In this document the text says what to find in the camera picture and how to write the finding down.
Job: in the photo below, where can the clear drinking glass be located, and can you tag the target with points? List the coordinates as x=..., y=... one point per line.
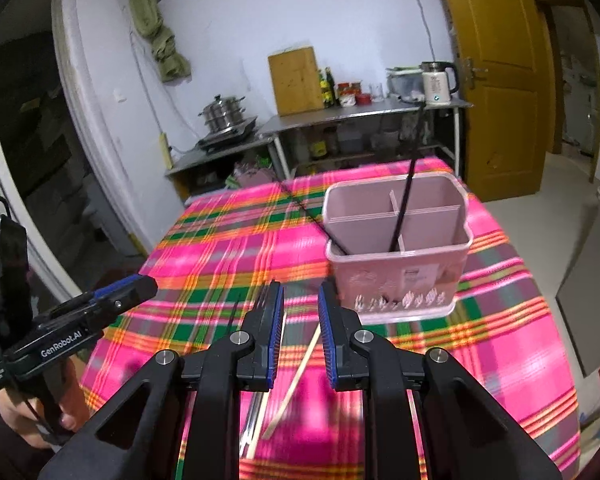
x=378, y=91

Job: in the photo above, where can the pink plastic utensil holder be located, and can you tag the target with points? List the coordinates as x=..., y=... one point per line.
x=395, y=275

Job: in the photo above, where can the tall steel kitchen table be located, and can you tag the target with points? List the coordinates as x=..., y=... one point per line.
x=330, y=114

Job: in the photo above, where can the grey flat board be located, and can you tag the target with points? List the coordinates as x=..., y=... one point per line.
x=592, y=315

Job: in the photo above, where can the yellow jar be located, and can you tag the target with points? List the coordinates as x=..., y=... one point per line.
x=319, y=150

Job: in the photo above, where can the steel steamer pot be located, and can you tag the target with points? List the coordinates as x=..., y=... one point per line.
x=224, y=112

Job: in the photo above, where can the metal chopstick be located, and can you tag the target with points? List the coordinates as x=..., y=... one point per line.
x=247, y=425

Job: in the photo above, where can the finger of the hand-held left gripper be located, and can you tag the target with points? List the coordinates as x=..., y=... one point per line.
x=135, y=290

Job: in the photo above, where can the wooden chopstick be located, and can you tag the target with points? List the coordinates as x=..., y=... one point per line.
x=257, y=425
x=292, y=385

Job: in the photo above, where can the wooden cutting board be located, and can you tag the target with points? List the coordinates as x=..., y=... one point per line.
x=296, y=82

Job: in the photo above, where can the red-lidded jar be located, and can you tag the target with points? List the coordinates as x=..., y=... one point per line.
x=347, y=94

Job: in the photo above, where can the person's left hand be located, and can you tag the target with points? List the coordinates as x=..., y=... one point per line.
x=72, y=407

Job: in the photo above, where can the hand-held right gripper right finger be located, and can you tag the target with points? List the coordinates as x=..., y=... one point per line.
x=326, y=340

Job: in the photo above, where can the black chopstick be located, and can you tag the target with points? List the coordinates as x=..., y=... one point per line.
x=312, y=217
x=402, y=205
x=233, y=315

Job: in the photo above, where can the pink plaid tablecloth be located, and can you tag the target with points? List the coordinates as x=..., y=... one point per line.
x=205, y=260

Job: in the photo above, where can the low steel kitchen stand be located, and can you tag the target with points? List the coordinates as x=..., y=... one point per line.
x=205, y=160

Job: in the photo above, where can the green hanging cloth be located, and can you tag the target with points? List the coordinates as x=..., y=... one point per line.
x=162, y=45

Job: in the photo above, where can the person's left forearm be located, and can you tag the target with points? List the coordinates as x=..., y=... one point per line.
x=5, y=460

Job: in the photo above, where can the pink bag with greens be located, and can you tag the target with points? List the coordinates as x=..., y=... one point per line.
x=252, y=176

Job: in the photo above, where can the clear plastic lidded container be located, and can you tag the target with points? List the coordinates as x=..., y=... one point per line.
x=402, y=85

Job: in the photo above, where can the white electric kettle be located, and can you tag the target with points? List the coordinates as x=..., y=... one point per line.
x=436, y=87

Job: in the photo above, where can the yellow wooden door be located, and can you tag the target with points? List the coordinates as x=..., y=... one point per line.
x=500, y=110

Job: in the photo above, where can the dark glass bottle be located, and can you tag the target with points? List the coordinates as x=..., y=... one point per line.
x=331, y=87
x=322, y=90

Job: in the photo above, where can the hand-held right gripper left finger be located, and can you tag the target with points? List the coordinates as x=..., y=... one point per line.
x=275, y=340

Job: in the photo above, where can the red bowl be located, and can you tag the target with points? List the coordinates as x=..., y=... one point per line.
x=364, y=99

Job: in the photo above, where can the black induction cooker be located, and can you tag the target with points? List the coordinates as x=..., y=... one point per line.
x=227, y=137

